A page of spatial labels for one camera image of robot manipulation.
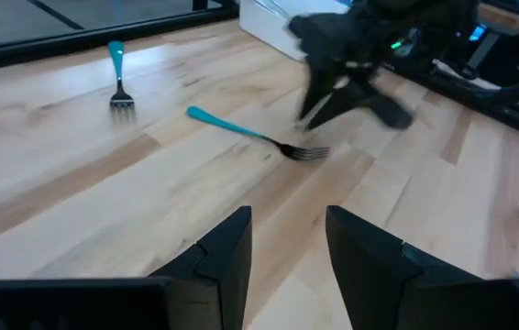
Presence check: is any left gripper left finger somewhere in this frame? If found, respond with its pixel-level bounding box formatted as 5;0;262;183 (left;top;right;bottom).
0;204;254;330

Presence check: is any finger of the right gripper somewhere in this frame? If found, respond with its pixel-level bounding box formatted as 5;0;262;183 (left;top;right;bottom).
307;86;414;131
299;63;341;121

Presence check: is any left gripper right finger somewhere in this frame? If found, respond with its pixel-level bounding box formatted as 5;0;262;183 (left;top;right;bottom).
326;204;519;330

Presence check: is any white plastic bin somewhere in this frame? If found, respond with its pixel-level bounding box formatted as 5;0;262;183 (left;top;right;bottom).
239;0;350;62

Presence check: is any teal-handle fork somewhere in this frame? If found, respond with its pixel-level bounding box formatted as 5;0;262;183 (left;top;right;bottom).
185;104;332;162
106;39;136;111

